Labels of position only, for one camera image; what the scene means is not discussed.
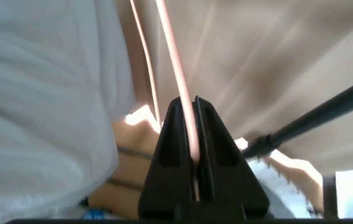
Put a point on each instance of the pink clothes hanger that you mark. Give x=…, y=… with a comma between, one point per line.
x=176, y=62

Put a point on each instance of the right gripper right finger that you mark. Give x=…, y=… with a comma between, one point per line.
x=226, y=186

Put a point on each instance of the white laundry basket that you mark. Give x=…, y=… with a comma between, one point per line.
x=276, y=186

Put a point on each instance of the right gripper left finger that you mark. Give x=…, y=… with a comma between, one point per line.
x=167, y=186

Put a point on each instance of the pale grey shorts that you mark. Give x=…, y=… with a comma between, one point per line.
x=39, y=93

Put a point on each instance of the black clothes rack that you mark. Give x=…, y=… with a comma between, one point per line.
x=319, y=115

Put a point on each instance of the beige curtain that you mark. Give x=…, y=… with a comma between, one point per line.
x=257, y=46

